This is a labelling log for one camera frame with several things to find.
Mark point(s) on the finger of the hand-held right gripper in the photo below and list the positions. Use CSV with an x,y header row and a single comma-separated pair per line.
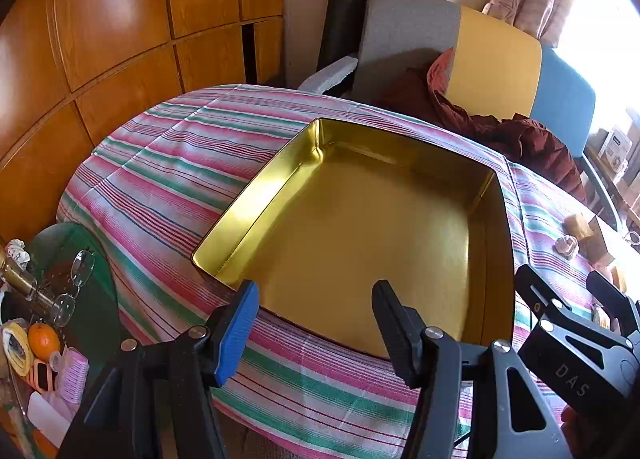
x,y
610,299
537,289

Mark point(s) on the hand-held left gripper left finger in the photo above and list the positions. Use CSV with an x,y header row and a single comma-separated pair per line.
x,y
239,336

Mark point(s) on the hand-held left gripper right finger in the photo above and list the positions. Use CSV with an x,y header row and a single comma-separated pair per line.
x,y
395,334

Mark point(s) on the white knotted cloth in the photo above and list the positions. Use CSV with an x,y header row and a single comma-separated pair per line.
x,y
566,246

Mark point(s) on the small cream carton box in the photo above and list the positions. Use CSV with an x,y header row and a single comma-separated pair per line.
x,y
600,239

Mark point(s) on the rough pale yellow sponge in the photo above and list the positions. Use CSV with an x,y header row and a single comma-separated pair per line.
x,y
576,225

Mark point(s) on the gold tin box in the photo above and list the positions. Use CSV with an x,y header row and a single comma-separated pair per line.
x,y
360,234

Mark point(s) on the wooden desk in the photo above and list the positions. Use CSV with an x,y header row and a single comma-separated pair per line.
x,y
625,199

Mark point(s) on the green glass side table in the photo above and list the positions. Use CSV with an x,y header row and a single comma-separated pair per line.
x,y
107,304

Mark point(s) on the white box with picture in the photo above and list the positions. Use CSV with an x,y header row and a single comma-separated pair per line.
x,y
615,149

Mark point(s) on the dark red jacket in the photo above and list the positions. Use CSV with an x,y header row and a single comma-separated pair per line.
x,y
520,139

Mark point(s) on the striped tablecloth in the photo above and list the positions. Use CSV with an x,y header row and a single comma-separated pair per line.
x,y
165,199

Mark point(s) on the eyeglasses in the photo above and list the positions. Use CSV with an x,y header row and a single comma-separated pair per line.
x,y
82,264

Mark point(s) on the small clear bottle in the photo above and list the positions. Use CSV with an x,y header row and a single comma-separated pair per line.
x,y
57,360

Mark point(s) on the orange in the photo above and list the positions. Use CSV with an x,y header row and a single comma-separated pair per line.
x,y
44,341

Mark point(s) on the orange plastic case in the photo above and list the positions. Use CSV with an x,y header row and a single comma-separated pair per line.
x,y
41,376

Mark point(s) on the white plastic bottle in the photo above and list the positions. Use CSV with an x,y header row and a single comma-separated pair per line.
x,y
47,411

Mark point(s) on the brass bottle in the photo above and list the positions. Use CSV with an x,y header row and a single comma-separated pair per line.
x,y
22,281

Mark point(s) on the yellow tape roll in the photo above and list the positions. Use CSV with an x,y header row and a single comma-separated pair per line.
x,y
15,349

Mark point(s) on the grey yellow blue armchair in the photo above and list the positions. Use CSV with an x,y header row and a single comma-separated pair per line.
x,y
495,64

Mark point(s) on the crumpled white tissue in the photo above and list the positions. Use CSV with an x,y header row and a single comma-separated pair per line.
x,y
17,251

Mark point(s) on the wooden wardrobe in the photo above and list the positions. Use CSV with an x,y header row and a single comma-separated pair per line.
x,y
125,39

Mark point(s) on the black rolled mat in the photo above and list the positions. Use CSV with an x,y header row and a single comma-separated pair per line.
x,y
345,14

